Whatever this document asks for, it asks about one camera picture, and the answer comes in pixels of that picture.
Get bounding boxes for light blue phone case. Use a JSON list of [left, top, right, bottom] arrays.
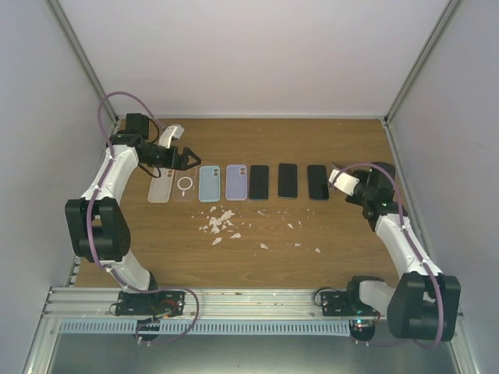
[[198, 165, 221, 203]]

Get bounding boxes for clear magsafe phone case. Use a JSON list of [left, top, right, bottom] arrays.
[[172, 167, 198, 203]]

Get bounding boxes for white phone stand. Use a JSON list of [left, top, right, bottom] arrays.
[[147, 168, 175, 203]]

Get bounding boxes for lavender phone case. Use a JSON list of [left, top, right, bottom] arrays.
[[225, 164, 248, 201]]

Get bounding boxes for blue magsafe phone case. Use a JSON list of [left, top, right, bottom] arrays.
[[307, 164, 329, 201]]

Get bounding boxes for dark green smartphone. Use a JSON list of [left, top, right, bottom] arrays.
[[249, 165, 270, 200]]

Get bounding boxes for phone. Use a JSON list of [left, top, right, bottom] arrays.
[[278, 163, 298, 199]]

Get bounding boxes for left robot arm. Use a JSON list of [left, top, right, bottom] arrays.
[[65, 113, 201, 315]]

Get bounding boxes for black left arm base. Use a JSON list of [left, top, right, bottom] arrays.
[[111, 291, 186, 318]]

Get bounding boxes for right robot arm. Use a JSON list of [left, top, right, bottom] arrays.
[[329, 162, 461, 344]]

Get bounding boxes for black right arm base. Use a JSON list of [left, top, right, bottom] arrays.
[[319, 289, 379, 318]]

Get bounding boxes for white debris pile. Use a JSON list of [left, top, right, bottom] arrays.
[[197, 206, 245, 246]]

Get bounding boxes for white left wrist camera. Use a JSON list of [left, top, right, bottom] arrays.
[[157, 124, 184, 149]]

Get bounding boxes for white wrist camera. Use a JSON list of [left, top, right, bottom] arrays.
[[157, 124, 184, 149], [328, 168, 359, 196]]

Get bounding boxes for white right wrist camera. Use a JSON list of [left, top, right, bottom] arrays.
[[328, 168, 359, 196]]

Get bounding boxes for white slotted cable duct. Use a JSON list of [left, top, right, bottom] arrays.
[[59, 319, 350, 337]]

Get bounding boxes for aluminium front rail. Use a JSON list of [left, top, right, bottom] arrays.
[[42, 286, 465, 319]]

